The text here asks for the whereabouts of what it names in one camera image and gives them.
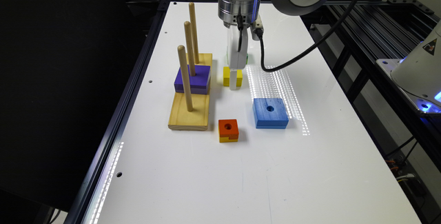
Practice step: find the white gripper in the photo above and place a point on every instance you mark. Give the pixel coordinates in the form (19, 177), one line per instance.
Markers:
(237, 44)

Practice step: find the yellow square block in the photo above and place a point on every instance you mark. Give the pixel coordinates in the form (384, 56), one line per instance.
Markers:
(226, 77)

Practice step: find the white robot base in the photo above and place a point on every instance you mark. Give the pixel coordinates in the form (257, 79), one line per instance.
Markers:
(417, 75)

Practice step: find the green square block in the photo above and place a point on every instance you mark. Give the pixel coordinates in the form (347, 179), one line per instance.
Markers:
(228, 61)

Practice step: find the purple square block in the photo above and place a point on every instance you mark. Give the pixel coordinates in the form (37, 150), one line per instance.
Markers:
(199, 84)

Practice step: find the blue square block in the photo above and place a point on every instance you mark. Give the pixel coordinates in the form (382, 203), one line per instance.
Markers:
(270, 113)

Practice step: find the orange and yellow block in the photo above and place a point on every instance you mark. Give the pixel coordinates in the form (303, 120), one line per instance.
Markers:
(228, 130)

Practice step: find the front wooden peg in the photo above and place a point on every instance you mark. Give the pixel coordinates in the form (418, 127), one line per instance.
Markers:
(185, 77)

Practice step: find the wooden peg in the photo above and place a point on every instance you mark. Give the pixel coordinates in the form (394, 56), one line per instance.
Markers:
(190, 52)
(185, 77)
(192, 16)

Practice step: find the middle wooden peg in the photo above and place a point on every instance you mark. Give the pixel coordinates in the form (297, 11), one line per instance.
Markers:
(190, 52)

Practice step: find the wooden peg base board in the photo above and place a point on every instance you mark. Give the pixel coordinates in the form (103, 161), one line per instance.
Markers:
(197, 119)

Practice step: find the rear wooden peg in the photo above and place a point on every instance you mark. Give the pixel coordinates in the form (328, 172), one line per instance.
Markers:
(192, 16)

